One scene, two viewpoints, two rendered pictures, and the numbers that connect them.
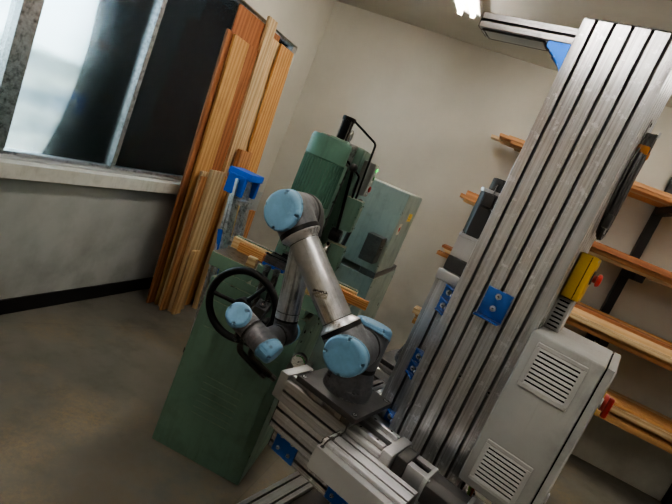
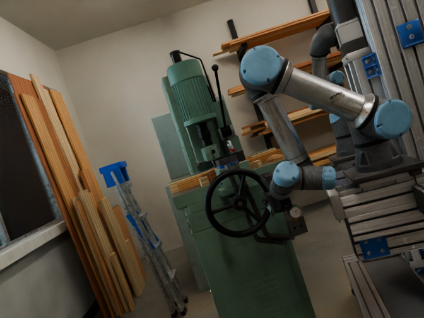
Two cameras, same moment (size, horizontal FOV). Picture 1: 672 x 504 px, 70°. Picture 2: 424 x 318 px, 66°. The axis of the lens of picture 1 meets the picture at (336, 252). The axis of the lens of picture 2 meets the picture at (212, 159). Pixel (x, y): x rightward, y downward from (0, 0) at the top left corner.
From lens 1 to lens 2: 87 cm
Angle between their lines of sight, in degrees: 18
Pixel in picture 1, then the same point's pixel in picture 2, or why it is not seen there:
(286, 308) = (298, 150)
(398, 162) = not seen: hidden behind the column
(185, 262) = (111, 268)
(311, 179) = (195, 96)
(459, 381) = not seen: outside the picture
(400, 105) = (146, 79)
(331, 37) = (70, 73)
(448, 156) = not seen: hidden behind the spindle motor
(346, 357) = (398, 115)
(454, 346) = (407, 81)
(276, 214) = (262, 69)
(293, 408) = (363, 211)
